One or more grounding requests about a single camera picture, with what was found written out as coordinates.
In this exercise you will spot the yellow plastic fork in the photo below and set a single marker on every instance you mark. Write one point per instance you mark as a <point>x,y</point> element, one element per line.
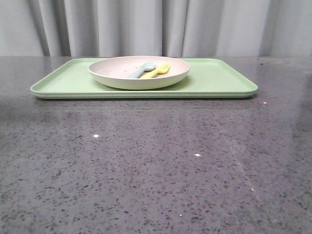
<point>163,69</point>

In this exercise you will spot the white round plate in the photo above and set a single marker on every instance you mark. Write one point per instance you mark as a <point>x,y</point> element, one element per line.
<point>115,72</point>

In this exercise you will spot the light blue plastic spoon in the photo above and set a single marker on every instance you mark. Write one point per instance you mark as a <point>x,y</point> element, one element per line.
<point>146,67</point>

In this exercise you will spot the light green rectangular tray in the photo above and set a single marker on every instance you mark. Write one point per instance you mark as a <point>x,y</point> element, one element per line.
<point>207,78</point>

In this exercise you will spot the grey pleated curtain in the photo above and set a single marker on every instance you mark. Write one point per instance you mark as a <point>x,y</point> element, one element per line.
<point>173,28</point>

